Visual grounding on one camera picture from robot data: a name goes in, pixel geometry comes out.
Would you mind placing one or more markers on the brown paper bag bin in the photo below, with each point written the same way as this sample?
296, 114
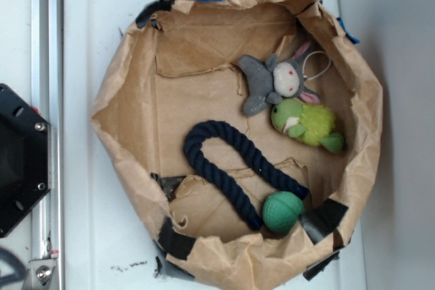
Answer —
180, 69

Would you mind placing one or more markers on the grey plush donkey toy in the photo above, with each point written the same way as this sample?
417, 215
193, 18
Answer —
273, 80

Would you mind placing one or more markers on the green fuzzy plush turtle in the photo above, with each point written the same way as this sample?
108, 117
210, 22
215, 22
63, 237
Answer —
311, 124

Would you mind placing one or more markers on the green rubber ball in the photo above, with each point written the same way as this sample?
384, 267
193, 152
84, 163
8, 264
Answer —
281, 211

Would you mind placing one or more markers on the black tape patch bottom-left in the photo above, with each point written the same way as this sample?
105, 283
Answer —
171, 243

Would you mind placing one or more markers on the black tape patch top-left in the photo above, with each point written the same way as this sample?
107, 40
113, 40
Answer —
152, 8

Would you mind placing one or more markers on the black tape patch right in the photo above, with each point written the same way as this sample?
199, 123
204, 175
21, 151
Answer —
318, 223

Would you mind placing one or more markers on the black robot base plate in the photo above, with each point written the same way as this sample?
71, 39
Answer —
24, 159

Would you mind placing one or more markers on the aluminium extrusion rail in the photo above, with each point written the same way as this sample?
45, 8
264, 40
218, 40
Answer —
47, 96

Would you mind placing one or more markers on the metal corner bracket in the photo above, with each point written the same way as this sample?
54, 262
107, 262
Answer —
40, 274

